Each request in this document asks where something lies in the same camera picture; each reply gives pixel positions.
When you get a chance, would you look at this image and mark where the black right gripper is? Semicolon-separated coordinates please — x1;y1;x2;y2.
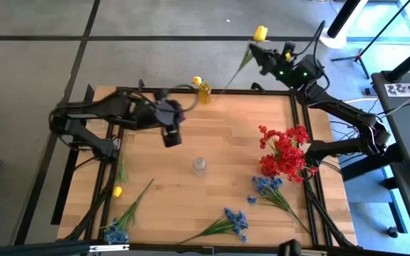
248;41;299;87

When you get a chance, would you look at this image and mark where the black overhead beam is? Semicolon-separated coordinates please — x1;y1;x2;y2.
0;238;410;256

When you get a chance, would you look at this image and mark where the white printed label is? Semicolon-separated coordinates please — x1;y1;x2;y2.
384;82;410;97

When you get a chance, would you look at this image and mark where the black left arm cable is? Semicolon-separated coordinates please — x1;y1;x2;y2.
171;83;201;112

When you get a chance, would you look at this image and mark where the black rounded object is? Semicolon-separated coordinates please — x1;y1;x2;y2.
278;238;303;256

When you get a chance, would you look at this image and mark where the yellow glass vase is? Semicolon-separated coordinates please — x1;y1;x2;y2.
197;82;212;105

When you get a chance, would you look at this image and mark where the grey desk cable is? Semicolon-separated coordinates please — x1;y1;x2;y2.
381;80;410;118

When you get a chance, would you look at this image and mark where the blue artificial flower bunch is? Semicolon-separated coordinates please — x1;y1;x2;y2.
246;176;311;234
100;178;155;245
179;208;249;245

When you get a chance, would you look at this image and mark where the white floor cable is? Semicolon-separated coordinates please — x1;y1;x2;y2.
343;96;379;106

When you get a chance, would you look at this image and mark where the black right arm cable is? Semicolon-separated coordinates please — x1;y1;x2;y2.
307;20;329;58

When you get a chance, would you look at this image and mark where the dark grey desk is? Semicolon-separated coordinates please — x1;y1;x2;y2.
371;70;410;255

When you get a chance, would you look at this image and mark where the black pole on desk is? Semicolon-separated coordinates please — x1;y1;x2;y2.
382;37;410;82

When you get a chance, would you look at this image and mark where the floor stand with white base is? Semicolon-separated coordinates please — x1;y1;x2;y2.
317;0;363;50

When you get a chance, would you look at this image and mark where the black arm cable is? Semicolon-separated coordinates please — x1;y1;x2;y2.
171;83;201;112
307;20;329;58

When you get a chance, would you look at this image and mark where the black tripod light stand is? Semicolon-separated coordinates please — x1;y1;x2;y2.
331;0;410;80

